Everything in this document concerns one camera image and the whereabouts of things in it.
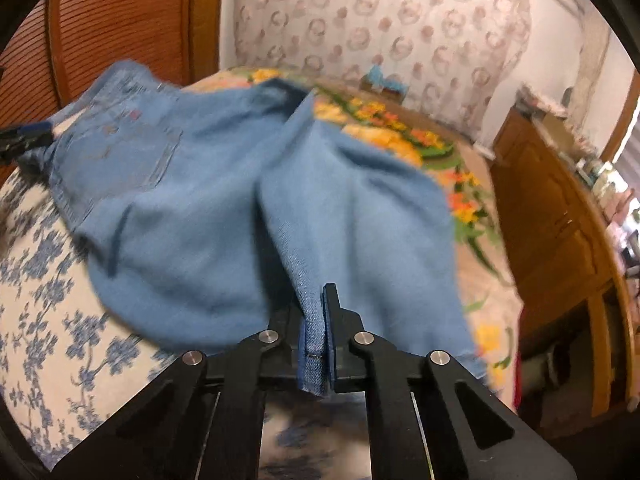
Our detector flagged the blue denim jeans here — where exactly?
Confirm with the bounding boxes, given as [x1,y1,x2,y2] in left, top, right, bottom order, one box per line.
[32,62,485,394]

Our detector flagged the brown louvered wardrobe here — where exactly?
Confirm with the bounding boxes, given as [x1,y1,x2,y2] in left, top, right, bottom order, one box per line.
[1,0,221,127]

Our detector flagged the floral brown bed blanket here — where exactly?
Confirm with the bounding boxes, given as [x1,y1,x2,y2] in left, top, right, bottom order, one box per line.
[184,65,525,411]

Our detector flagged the blue floral white quilt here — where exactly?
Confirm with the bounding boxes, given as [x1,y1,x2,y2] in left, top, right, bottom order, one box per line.
[1,171,176,468]

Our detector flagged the wooden side cabinet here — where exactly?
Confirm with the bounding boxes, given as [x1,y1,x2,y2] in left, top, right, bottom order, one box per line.
[490,107,634,416]

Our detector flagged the cardboard box with blue cloth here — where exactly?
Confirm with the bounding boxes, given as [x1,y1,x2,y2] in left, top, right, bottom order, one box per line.
[359,64,408,104]

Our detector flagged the cardboard box on cabinet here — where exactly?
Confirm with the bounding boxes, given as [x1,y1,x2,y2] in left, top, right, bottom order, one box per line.
[541,114,576,151]

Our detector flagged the patterned headboard curtain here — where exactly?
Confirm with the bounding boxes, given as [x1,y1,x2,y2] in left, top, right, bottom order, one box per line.
[234,0,530,138]

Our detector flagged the beige hanging curtain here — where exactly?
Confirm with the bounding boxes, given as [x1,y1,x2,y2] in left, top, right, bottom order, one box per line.
[567,1,611,133]

